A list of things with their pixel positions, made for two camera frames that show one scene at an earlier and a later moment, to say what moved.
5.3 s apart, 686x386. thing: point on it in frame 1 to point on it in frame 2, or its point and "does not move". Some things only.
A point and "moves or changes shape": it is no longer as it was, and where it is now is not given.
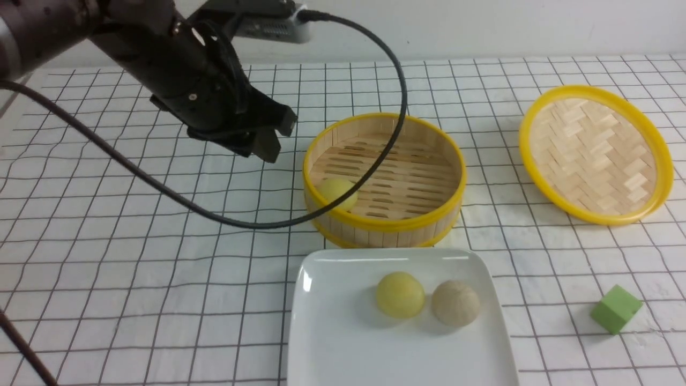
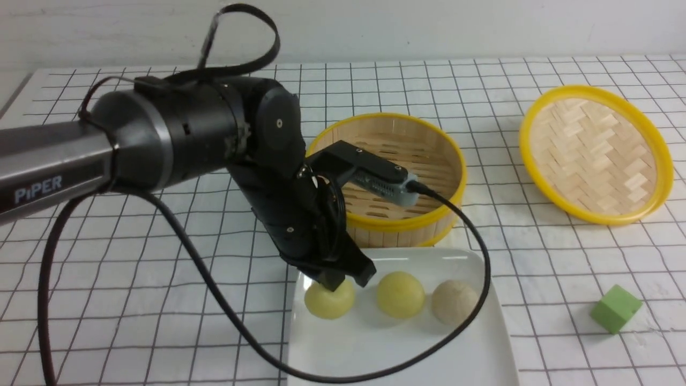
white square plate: (340, 336) does not move
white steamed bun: (455, 303) does not move
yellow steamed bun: (400, 295) does not move
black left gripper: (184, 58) to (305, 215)
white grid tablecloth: (109, 278) does not move
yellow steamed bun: (332, 188) moves or changes shape
